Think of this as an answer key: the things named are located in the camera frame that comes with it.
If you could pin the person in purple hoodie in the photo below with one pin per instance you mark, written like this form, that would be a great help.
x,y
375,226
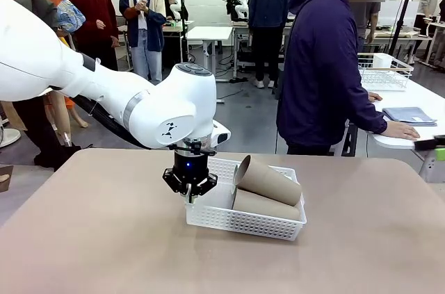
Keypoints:
x,y
320,64

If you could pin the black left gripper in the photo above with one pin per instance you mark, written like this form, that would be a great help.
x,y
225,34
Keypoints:
x,y
191,167

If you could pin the black tripod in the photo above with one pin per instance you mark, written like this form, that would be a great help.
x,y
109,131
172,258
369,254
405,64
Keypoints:
x,y
403,16

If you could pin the person in dark blue jacket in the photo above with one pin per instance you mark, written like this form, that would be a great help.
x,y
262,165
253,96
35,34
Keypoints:
x,y
267,12

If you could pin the person's left hand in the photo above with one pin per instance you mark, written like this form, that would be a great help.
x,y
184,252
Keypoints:
x,y
375,96

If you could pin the person in red sweater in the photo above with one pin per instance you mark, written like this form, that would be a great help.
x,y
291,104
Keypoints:
x,y
88,12

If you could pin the person in navy cardigan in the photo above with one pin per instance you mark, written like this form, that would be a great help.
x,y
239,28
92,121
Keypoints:
x,y
146,30

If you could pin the person's right forearm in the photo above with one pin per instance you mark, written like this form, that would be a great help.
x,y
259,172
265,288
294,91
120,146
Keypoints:
x,y
372,122

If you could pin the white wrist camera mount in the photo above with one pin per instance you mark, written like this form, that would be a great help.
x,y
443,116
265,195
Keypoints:
x,y
220,134

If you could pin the person's right hand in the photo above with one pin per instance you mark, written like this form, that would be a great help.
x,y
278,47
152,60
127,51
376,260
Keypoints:
x,y
403,130

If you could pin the white side table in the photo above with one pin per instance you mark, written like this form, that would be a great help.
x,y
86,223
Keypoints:
x,y
400,99

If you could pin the white box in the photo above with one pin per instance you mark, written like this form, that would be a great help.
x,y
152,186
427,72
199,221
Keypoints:
x,y
382,60

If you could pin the white fan base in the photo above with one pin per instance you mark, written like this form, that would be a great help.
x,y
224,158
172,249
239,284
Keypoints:
x,y
8,137

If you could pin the white desk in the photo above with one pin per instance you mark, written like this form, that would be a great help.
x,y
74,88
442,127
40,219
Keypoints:
x,y
210,33

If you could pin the white perforated plastic basket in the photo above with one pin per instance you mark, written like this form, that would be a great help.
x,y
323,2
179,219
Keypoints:
x,y
243,226

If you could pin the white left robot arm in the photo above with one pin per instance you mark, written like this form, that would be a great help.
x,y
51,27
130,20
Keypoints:
x,y
52,64

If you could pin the folded blue cloth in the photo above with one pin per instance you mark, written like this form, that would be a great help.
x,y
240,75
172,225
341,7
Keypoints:
x,y
410,116

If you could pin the cardboard tube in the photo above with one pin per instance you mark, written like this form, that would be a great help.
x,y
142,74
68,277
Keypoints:
x,y
264,205
267,183

